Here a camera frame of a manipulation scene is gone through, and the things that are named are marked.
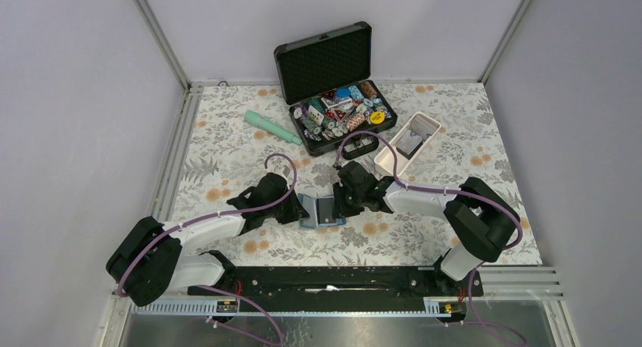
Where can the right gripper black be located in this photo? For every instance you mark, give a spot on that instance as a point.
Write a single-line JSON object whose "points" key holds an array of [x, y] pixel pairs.
{"points": [[341, 210]]}

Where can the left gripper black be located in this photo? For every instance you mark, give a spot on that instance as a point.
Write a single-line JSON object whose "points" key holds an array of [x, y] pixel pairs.
{"points": [[296, 212]]}

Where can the blue leather card holder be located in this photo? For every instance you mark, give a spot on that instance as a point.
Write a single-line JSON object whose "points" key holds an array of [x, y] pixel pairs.
{"points": [[309, 203]]}

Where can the black VIP card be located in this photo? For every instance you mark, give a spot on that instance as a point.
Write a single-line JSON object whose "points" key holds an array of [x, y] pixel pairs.
{"points": [[325, 210]]}

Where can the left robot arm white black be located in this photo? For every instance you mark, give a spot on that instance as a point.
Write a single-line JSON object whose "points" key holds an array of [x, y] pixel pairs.
{"points": [[156, 257]]}

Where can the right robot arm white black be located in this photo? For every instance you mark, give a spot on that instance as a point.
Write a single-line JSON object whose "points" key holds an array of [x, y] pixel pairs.
{"points": [[480, 218]]}

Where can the silver VIP card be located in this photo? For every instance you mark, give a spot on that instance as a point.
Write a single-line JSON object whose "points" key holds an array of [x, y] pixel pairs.
{"points": [[408, 145]]}

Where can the white plastic card tray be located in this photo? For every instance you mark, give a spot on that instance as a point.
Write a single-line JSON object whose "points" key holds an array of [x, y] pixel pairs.
{"points": [[384, 160]]}

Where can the yellow round chip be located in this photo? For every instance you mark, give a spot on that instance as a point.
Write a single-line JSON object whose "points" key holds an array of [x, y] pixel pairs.
{"points": [[377, 117]]}

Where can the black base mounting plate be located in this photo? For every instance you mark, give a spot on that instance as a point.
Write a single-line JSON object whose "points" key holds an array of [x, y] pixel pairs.
{"points": [[333, 288]]}

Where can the black poker chip case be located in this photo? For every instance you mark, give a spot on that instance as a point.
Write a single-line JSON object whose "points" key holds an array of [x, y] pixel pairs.
{"points": [[325, 81]]}

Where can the mint green cylindrical device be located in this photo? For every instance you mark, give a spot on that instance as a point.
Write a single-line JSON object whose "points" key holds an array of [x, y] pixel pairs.
{"points": [[256, 120]]}

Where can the slotted cable duct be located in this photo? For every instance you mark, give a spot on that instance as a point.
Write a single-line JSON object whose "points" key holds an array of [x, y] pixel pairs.
{"points": [[231, 308]]}

